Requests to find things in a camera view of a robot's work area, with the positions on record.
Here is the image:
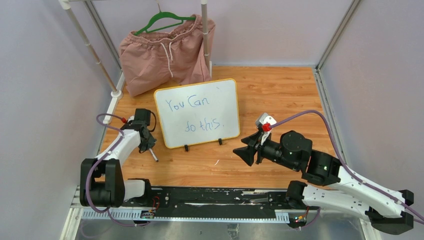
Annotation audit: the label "pink drawstring shorts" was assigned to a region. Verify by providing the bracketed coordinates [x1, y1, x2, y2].
[118, 15, 212, 97]

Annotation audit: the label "yellow framed whiteboard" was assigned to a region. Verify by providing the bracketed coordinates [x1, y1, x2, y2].
[153, 78, 241, 149]

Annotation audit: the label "purple cable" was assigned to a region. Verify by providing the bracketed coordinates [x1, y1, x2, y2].
[261, 109, 424, 229]
[85, 113, 153, 228]

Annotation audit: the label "wire whiteboard stand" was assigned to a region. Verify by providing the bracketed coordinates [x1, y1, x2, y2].
[183, 138, 223, 152]

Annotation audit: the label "green clothes hanger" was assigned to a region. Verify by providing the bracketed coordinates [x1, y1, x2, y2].
[133, 3, 196, 36]

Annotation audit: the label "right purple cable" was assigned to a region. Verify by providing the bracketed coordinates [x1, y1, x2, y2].
[261, 109, 424, 229]

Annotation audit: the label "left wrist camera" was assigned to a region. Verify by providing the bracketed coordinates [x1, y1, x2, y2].
[133, 108, 152, 127]

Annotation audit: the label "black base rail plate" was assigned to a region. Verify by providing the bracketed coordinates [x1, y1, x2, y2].
[122, 186, 308, 222]

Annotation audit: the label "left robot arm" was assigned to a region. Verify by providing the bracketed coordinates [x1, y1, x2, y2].
[79, 120, 156, 213]

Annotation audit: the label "white clothes rack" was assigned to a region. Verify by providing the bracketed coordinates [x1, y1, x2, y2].
[58, 0, 213, 125]

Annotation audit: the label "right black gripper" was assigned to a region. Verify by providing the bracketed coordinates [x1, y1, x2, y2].
[232, 130, 300, 171]

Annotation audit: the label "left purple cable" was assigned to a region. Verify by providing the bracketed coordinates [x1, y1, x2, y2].
[85, 113, 153, 228]

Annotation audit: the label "white blue whiteboard marker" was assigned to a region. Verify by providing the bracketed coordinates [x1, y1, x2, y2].
[148, 148, 159, 162]

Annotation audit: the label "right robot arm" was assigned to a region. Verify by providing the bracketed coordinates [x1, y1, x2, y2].
[233, 130, 414, 235]

